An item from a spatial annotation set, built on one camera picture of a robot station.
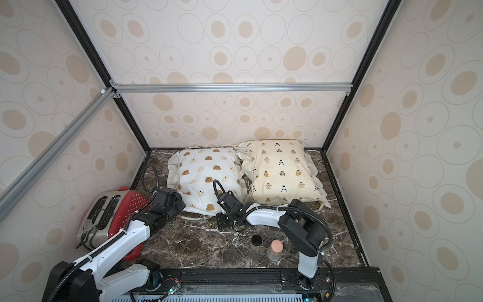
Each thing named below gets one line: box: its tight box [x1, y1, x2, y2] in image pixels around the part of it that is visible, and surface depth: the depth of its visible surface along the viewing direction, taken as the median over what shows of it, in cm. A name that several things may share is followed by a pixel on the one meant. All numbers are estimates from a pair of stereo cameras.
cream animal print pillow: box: [234, 139, 332, 209], surface depth 96 cm
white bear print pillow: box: [166, 146, 244, 216], surface depth 97 cm
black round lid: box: [251, 234, 263, 247], surface depth 76 cm
